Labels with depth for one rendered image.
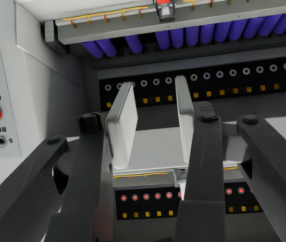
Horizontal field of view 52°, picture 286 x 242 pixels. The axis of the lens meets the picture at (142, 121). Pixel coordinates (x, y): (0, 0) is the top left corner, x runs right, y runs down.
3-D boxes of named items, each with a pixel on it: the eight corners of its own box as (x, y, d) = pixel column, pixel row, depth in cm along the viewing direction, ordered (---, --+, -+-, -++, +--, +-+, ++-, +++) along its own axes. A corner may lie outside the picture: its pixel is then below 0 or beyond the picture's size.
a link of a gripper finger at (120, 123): (128, 169, 16) (114, 170, 16) (138, 118, 22) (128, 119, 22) (118, 119, 15) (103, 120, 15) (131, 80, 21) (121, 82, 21)
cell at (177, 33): (170, 37, 44) (167, 17, 37) (183, 35, 43) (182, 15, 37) (171, 48, 43) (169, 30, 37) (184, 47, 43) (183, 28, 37)
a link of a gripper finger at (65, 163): (106, 177, 14) (48, 182, 14) (121, 131, 19) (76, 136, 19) (101, 150, 13) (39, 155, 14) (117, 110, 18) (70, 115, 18)
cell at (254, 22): (241, 27, 42) (251, 4, 36) (254, 25, 42) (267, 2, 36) (243, 39, 42) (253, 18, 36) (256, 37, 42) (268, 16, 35)
